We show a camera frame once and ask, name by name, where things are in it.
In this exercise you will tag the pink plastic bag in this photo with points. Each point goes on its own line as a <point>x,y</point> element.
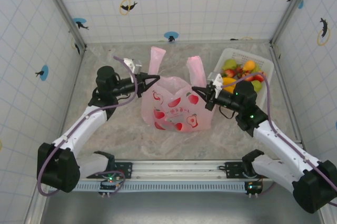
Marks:
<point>171,113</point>

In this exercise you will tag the white plastic basket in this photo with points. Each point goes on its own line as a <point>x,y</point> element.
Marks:
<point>242,55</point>

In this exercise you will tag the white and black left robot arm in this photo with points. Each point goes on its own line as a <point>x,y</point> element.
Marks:
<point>79,132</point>

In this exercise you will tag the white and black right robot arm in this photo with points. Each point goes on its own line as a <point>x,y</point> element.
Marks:
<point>279,146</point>

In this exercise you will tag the large green fake pear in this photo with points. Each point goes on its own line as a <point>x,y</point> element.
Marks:
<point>256,86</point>

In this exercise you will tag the small red fake apple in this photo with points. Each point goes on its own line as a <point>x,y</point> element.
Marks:
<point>249,78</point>

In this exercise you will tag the yellow fake bananas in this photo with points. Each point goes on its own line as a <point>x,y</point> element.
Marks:
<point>229,80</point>

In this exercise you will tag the small green fake fruit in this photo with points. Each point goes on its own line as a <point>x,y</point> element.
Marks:
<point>257,69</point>

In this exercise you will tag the orange-yellow fake pear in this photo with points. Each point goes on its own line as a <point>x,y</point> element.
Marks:
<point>249,65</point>

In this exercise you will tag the yellow-green fake pear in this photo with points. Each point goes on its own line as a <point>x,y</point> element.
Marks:
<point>229,63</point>

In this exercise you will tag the aluminium back bar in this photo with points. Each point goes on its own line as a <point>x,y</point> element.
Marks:
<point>126,43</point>

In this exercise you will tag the penguin blue circle sticker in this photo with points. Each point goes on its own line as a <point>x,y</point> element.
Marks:
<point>171,35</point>

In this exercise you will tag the fish blue circle sticker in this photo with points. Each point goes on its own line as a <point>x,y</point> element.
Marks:
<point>44,72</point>

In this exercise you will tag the shark blue circle sticker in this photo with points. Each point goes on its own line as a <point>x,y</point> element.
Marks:
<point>79,21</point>

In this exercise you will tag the small circuit board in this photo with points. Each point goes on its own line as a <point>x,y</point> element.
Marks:
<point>108,185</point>
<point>254,187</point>

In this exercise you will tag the grey metal sheet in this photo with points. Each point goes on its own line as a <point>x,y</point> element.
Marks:
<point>171,208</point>

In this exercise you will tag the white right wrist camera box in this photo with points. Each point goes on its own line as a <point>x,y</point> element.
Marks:
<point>217,82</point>

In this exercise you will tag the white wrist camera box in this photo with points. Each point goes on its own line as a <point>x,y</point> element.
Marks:
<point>217,82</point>
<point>133,65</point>

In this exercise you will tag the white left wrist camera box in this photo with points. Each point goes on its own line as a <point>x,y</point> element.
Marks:
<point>133,65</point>

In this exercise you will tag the low black yellow wall sticker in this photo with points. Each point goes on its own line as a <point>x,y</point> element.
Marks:
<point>233,39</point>

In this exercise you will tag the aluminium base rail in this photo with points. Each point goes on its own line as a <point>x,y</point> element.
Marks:
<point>179,166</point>

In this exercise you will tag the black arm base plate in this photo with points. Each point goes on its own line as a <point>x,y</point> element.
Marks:
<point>127,168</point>
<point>231,170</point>

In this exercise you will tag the aluminium frame post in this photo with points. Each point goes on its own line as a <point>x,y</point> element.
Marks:
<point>62,8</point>
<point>284,24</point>

